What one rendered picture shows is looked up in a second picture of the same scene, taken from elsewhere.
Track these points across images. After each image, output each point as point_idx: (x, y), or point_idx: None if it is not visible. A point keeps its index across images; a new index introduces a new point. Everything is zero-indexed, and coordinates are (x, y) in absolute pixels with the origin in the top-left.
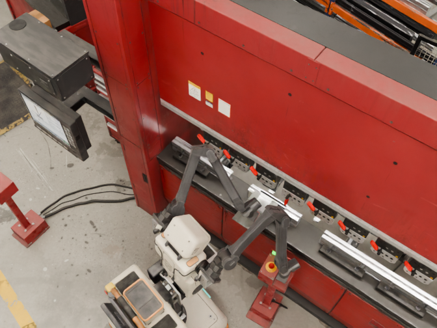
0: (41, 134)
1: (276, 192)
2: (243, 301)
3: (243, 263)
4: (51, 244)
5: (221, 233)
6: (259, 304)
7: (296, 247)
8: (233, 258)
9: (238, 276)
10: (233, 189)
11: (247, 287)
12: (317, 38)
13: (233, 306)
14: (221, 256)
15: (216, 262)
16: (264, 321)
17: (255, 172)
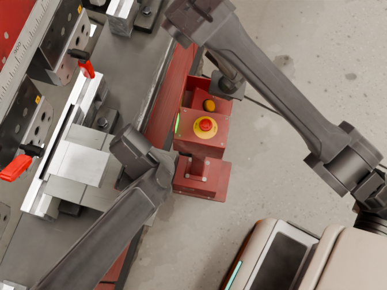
0: None
1: None
2: (202, 213)
3: (140, 232)
4: None
5: (114, 283)
6: (207, 181)
7: (156, 76)
8: (359, 134)
9: (163, 234)
10: (125, 207)
11: (177, 214)
12: None
13: (217, 227)
14: (357, 175)
15: (375, 184)
16: (222, 170)
17: (23, 160)
